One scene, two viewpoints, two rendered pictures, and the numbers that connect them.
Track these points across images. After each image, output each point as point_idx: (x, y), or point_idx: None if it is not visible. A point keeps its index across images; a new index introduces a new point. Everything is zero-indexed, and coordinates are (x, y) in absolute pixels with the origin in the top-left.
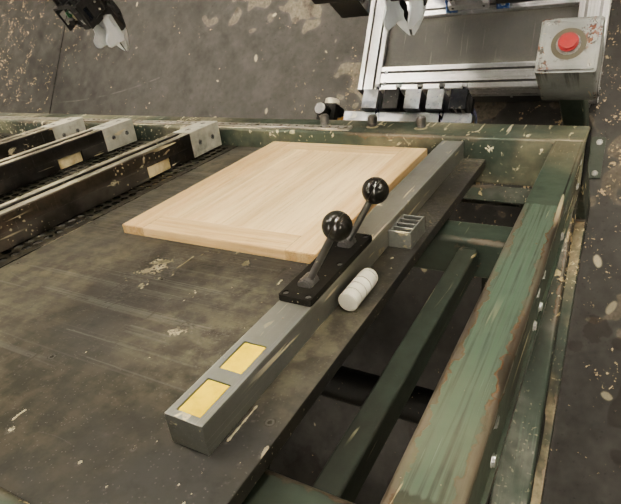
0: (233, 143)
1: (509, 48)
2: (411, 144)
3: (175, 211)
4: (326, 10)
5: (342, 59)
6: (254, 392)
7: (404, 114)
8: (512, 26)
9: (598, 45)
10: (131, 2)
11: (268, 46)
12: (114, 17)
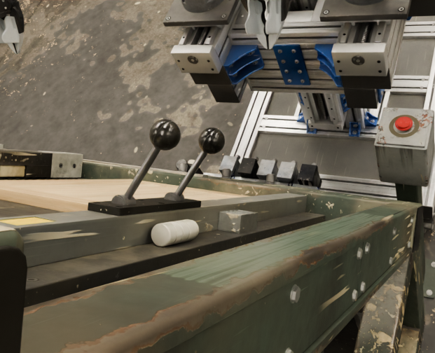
0: (92, 177)
1: (357, 168)
2: (258, 194)
3: (12, 185)
4: (206, 122)
5: (212, 162)
6: (25, 254)
7: (257, 181)
8: (361, 151)
9: (429, 130)
10: (40, 91)
11: (149, 142)
12: (16, 19)
